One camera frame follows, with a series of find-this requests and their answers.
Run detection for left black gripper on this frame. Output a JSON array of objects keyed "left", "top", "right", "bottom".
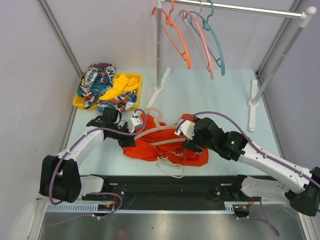
[{"left": 107, "top": 121, "right": 137, "bottom": 148}]

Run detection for orange shorts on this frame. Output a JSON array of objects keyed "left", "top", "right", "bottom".
[{"left": 122, "top": 114, "right": 209, "bottom": 167}]

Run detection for beige hanger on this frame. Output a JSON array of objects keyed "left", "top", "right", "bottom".
[{"left": 134, "top": 106, "right": 186, "bottom": 146}]

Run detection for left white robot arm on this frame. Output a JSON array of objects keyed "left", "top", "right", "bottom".
[{"left": 39, "top": 107, "right": 143, "bottom": 205}]

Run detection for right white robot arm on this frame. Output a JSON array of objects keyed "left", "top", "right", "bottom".
[{"left": 175, "top": 117, "right": 320, "bottom": 217}]

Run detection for yellow shorts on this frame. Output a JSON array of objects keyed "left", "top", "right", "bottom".
[{"left": 99, "top": 72, "right": 139, "bottom": 101}]

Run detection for comic print shorts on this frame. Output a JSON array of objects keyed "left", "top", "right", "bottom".
[{"left": 76, "top": 62, "right": 139, "bottom": 114}]

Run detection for orange hanger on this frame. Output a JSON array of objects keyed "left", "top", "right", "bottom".
[{"left": 151, "top": 0, "right": 192, "bottom": 69}]

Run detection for teal hanger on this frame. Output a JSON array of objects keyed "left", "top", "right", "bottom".
[{"left": 190, "top": 0, "right": 226, "bottom": 76}]

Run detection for pink hanger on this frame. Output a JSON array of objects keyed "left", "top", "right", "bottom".
[{"left": 178, "top": 8, "right": 215, "bottom": 80}]

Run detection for yellow plastic bin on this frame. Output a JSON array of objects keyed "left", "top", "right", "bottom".
[{"left": 72, "top": 73, "right": 143, "bottom": 112}]

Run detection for white clothes rack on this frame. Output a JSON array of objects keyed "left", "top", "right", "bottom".
[{"left": 143, "top": 0, "right": 317, "bottom": 132}]

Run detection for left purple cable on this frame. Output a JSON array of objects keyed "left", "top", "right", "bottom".
[{"left": 48, "top": 107, "right": 148, "bottom": 227}]

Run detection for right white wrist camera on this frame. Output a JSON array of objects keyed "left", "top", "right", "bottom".
[{"left": 174, "top": 120, "right": 195, "bottom": 140}]

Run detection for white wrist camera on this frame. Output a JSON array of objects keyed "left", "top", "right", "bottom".
[
  {"left": 127, "top": 113, "right": 147, "bottom": 134},
  {"left": 174, "top": 120, "right": 195, "bottom": 140}
]

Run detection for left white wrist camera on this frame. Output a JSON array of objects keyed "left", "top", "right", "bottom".
[{"left": 127, "top": 113, "right": 147, "bottom": 134}]

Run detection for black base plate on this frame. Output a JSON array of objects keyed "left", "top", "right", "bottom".
[{"left": 82, "top": 175, "right": 256, "bottom": 211}]

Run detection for white slotted cable duct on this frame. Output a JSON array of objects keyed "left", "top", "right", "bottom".
[{"left": 45, "top": 203, "right": 249, "bottom": 214}]

